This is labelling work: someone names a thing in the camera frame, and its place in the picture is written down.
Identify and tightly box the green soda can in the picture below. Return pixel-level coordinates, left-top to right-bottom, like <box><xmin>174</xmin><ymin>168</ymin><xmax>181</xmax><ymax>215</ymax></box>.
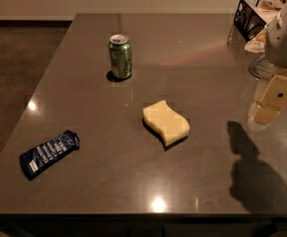
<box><xmin>108</xmin><ymin>34</ymin><xmax>132</xmax><ymax>80</ymax></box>

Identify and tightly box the yellow sponge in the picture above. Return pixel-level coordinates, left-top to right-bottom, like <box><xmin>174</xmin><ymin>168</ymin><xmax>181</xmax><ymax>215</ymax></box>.
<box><xmin>143</xmin><ymin>100</ymin><xmax>190</xmax><ymax>147</ymax></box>

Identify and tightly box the blue rxbar wrapper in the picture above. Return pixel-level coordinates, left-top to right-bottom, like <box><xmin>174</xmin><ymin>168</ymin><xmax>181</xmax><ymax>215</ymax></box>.
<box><xmin>19</xmin><ymin>129</ymin><xmax>80</xmax><ymax>181</ymax></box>

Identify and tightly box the black wire basket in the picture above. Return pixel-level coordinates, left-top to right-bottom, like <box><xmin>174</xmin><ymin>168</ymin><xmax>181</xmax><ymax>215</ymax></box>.
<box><xmin>234</xmin><ymin>0</ymin><xmax>284</xmax><ymax>41</ymax></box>

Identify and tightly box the clear glass bowl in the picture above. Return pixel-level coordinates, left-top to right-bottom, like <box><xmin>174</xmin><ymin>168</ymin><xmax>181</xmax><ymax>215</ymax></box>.
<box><xmin>248</xmin><ymin>54</ymin><xmax>278</xmax><ymax>80</ymax></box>

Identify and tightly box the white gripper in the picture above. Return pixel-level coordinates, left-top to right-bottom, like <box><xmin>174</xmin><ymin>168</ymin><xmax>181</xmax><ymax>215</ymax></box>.
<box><xmin>248</xmin><ymin>8</ymin><xmax>287</xmax><ymax>131</ymax></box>

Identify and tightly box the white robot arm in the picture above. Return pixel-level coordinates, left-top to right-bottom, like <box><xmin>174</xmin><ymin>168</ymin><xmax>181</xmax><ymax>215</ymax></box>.
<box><xmin>245</xmin><ymin>2</ymin><xmax>287</xmax><ymax>131</ymax></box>

